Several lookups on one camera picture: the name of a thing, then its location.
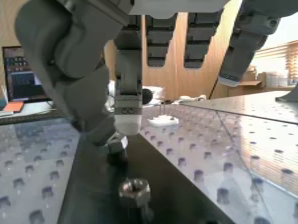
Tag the cardboard box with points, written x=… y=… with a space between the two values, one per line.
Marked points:
x=252 y=81

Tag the clear box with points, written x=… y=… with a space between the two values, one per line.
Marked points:
x=247 y=150

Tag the small metal nut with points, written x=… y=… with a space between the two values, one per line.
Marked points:
x=117 y=146

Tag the orange notebook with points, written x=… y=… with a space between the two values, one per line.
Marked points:
x=13 y=106

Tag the small white box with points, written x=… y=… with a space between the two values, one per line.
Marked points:
x=162 y=121

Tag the black plate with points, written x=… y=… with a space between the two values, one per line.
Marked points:
x=97 y=186

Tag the computer screen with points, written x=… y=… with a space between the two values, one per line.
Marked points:
x=21 y=76

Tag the large metal nut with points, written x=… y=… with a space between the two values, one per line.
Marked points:
x=134 y=192

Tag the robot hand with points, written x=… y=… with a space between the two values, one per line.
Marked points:
x=74 y=50

